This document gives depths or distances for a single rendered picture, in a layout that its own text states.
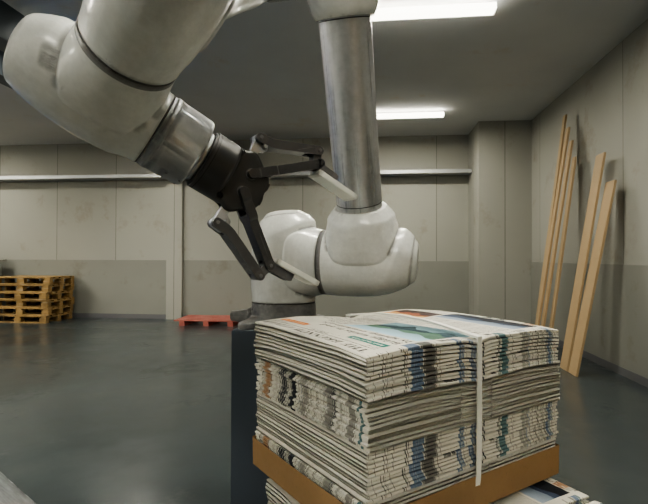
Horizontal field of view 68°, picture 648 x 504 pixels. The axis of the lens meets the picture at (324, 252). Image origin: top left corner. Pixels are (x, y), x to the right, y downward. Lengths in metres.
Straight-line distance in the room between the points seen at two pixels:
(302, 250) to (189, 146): 0.56
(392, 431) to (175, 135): 0.41
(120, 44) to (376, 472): 0.50
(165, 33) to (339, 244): 0.65
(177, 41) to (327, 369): 0.39
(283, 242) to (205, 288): 8.13
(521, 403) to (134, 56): 0.64
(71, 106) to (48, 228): 10.15
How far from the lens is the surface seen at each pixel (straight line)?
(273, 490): 0.80
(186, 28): 0.47
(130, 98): 0.53
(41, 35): 0.57
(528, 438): 0.80
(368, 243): 1.01
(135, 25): 0.48
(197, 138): 0.57
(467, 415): 0.68
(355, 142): 0.98
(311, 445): 0.67
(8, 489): 0.97
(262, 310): 1.11
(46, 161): 10.86
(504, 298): 8.10
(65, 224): 10.49
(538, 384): 0.79
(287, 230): 1.09
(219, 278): 9.09
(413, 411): 0.60
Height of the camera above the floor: 1.16
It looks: 1 degrees up
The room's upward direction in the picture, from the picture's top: straight up
